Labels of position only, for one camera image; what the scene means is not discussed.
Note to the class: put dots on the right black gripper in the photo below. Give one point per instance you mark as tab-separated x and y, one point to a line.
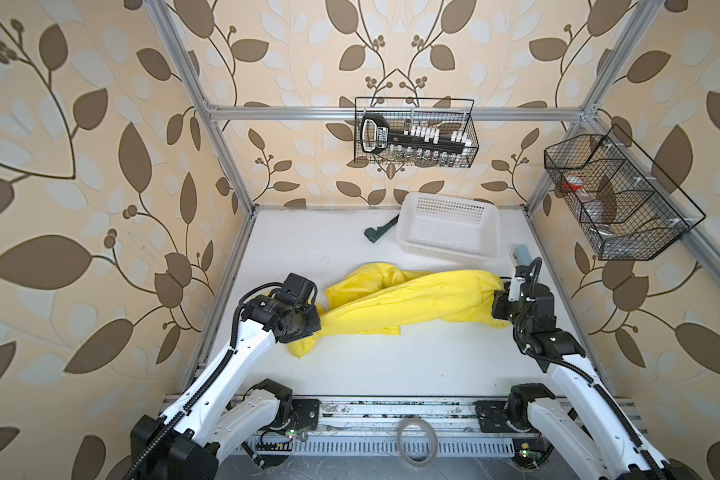
501	298

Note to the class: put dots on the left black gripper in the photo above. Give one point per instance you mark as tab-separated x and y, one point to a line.
315	321

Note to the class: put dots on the yellow trousers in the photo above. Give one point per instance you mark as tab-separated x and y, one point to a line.
380	298

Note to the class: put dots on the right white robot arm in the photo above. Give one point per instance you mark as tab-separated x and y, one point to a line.
601	442

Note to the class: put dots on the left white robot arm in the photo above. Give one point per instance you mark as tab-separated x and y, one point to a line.
199	430

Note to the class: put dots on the light blue stapler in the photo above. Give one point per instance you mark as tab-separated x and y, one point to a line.
520	255

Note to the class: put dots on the white plastic laundry basket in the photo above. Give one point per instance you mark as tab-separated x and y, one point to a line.
449	228

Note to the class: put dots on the dark green pipe wrench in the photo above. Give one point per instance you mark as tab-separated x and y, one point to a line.
373	234

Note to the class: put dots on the red item in basket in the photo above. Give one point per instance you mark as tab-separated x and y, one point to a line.
570	183

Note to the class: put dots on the clear tape roll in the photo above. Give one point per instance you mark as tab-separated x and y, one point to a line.
416	442

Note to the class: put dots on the black tool in basket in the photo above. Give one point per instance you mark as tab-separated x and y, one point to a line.
381	132

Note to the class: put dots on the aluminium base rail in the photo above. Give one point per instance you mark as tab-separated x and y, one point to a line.
347	426

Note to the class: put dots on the black wire basket right wall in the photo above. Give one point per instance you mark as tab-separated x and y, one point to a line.
632	205

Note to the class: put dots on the black wire basket wall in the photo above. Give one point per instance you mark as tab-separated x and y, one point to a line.
632	205
420	159

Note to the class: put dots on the black wire basket back wall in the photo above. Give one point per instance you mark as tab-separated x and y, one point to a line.
420	159

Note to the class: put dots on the aluminium frame post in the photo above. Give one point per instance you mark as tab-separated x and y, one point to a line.
629	21

